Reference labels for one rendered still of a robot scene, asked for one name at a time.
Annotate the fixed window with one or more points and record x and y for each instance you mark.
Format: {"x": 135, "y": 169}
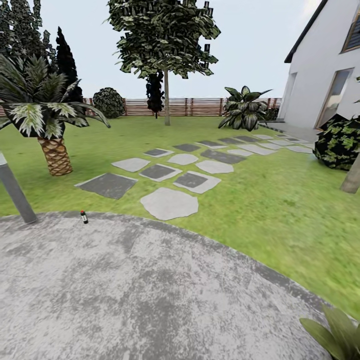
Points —
{"x": 335, "y": 95}

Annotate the pot plant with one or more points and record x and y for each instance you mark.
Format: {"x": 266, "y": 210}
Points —
{"x": 343, "y": 342}

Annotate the insectifuge atomizer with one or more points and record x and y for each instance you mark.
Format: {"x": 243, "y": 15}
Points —
{"x": 84, "y": 217}

